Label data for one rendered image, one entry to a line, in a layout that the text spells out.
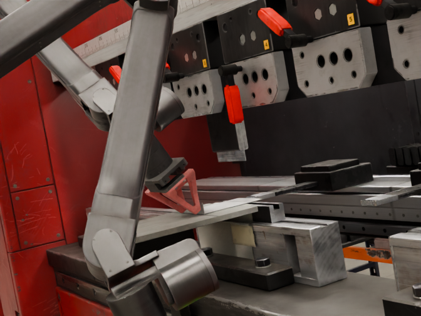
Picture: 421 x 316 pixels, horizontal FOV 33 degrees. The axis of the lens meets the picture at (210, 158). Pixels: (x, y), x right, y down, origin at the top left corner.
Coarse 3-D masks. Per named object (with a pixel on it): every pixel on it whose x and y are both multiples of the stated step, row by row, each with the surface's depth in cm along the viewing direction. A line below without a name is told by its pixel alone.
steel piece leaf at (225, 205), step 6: (192, 204) 131; (216, 204) 138; (222, 204) 136; (228, 204) 135; (234, 204) 133; (240, 204) 132; (186, 210) 134; (204, 210) 132; (210, 210) 131; (216, 210) 130
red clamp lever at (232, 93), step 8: (232, 64) 118; (224, 72) 117; (232, 72) 117; (232, 80) 118; (224, 88) 118; (232, 88) 117; (232, 96) 117; (232, 104) 117; (240, 104) 118; (232, 112) 117; (240, 112) 118; (232, 120) 118; (240, 120) 118
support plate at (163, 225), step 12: (204, 204) 142; (156, 216) 137; (168, 216) 134; (180, 216) 131; (192, 216) 128; (204, 216) 126; (216, 216) 124; (228, 216) 125; (144, 228) 124; (156, 228) 122; (168, 228) 119; (180, 228) 120; (192, 228) 121; (144, 240) 117
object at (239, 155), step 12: (216, 120) 136; (228, 120) 132; (216, 132) 137; (228, 132) 133; (240, 132) 131; (216, 144) 138; (228, 144) 134; (240, 144) 131; (228, 156) 136; (240, 156) 133
